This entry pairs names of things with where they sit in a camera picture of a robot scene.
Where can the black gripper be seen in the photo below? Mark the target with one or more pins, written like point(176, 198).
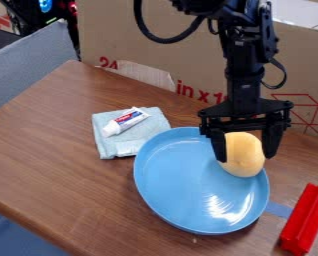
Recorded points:
point(244, 112)

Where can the yellow ball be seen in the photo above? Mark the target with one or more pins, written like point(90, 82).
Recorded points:
point(245, 154)

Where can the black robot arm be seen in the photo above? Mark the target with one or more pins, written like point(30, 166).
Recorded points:
point(249, 44)

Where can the blue plate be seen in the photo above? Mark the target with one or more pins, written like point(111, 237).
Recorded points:
point(188, 189)

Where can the brown cardboard box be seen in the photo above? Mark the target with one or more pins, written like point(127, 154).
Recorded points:
point(111, 41)

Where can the blue tape strip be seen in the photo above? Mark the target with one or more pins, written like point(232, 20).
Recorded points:
point(278, 210)

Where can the white toothpaste tube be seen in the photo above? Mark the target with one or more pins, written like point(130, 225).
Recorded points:
point(122, 123)

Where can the light blue folded cloth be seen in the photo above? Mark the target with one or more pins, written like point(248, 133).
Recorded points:
point(126, 144)

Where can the red plastic block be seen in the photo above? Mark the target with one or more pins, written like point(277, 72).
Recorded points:
point(301, 229)

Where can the black machine with lights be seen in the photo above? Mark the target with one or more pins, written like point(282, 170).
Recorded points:
point(30, 15)

